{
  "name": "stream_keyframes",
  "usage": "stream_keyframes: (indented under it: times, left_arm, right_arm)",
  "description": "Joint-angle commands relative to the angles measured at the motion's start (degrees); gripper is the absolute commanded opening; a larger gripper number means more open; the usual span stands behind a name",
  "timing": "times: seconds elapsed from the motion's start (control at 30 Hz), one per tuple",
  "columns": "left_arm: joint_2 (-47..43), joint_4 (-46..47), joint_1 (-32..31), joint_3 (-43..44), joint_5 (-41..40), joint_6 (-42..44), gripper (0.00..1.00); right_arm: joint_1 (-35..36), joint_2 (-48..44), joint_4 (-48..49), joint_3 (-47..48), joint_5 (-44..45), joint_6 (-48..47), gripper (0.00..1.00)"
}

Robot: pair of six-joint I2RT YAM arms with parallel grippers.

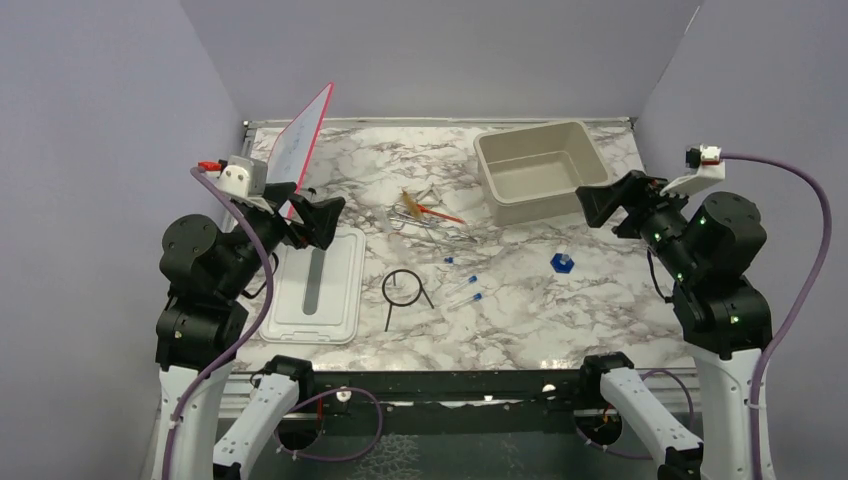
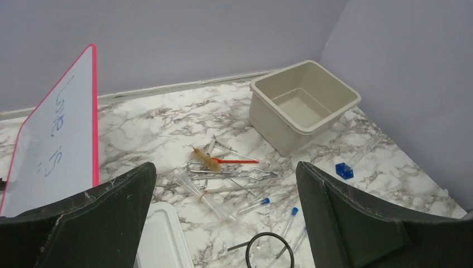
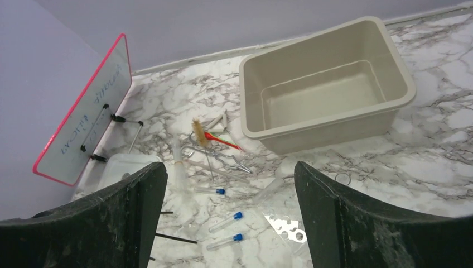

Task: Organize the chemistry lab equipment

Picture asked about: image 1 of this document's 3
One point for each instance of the white bin lid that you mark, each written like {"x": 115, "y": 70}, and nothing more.
{"x": 317, "y": 292}

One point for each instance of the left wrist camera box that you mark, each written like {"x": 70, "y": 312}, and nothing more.
{"x": 237, "y": 176}

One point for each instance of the beige plastic bin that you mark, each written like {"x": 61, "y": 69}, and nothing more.
{"x": 532, "y": 173}

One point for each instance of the red plastic spoon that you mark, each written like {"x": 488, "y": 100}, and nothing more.
{"x": 427, "y": 211}

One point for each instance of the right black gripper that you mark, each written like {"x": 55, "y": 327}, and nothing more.
{"x": 638, "y": 189}

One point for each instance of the red framed whiteboard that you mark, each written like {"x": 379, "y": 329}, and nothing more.
{"x": 294, "y": 145}

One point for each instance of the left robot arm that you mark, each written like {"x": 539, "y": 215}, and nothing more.
{"x": 201, "y": 327}

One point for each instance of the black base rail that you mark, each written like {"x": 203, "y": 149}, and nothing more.
{"x": 443, "y": 402}

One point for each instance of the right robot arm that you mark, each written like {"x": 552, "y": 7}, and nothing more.
{"x": 725, "y": 321}

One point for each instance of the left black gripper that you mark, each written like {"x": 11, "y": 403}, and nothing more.
{"x": 320, "y": 218}

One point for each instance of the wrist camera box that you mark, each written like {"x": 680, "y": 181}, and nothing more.
{"x": 706, "y": 169}
{"x": 237, "y": 176}

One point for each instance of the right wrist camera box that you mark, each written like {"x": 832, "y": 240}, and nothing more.
{"x": 706, "y": 169}

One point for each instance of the black wire ring stand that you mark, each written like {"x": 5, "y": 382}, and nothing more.
{"x": 406, "y": 299}

